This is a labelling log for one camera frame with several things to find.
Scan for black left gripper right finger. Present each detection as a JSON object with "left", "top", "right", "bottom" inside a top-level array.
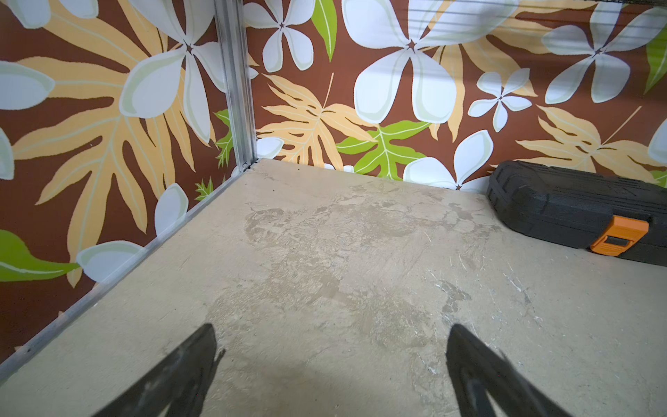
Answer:
[{"left": 446, "top": 323, "right": 569, "bottom": 416}]

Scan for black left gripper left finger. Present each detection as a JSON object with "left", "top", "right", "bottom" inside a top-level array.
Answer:
[{"left": 96, "top": 323, "right": 226, "bottom": 416}]

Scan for black tool case orange latch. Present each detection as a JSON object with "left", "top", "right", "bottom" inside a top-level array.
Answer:
[{"left": 486, "top": 161, "right": 666, "bottom": 266}]

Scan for aluminium frame corner post left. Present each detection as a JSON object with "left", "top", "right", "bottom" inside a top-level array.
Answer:
[{"left": 214, "top": 0, "right": 258, "bottom": 172}]

